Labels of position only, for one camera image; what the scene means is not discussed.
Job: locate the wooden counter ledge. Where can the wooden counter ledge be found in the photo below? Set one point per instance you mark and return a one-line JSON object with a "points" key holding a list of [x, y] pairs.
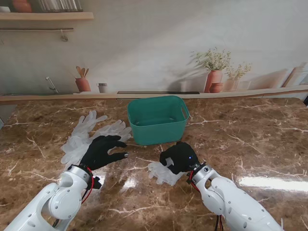
{"points": [[72, 97]]}

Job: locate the metal wall rail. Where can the metal wall rail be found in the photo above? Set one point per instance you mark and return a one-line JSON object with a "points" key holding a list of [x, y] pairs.
{"points": [[36, 29]]}

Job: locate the red-brown pot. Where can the red-brown pot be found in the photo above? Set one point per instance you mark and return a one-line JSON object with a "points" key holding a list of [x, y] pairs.
{"points": [[22, 6]]}

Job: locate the wooden wall shelf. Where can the wooden wall shelf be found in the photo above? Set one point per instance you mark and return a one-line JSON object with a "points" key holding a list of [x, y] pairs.
{"points": [[48, 16]]}

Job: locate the white bowl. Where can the white bowl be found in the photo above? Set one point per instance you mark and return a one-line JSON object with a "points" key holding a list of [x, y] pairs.
{"points": [[4, 9]]}

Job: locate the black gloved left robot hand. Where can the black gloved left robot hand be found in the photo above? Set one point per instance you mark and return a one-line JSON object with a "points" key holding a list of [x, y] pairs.
{"points": [[101, 151]]}

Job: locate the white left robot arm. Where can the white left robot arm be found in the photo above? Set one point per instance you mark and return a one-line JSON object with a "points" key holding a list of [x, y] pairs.
{"points": [[60, 202]]}

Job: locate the leaning wooden cutting boards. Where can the leaning wooden cutting boards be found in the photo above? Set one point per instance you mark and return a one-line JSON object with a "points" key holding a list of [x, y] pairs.
{"points": [[292, 77]]}

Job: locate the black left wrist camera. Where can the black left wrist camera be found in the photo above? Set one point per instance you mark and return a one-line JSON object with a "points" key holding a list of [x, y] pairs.
{"points": [[97, 183]]}

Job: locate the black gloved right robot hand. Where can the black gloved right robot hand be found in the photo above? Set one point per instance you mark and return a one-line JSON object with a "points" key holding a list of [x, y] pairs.
{"points": [[183, 156]]}

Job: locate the teal plastic basket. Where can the teal plastic basket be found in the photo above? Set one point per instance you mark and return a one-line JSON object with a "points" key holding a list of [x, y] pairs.
{"points": [[156, 134]]}

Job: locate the terracotta utensil pot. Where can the terracotta utensil pot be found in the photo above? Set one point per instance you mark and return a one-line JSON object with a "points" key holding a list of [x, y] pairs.
{"points": [[83, 84]]}

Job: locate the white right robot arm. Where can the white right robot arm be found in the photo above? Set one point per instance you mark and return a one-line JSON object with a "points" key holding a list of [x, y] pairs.
{"points": [[228, 199]]}

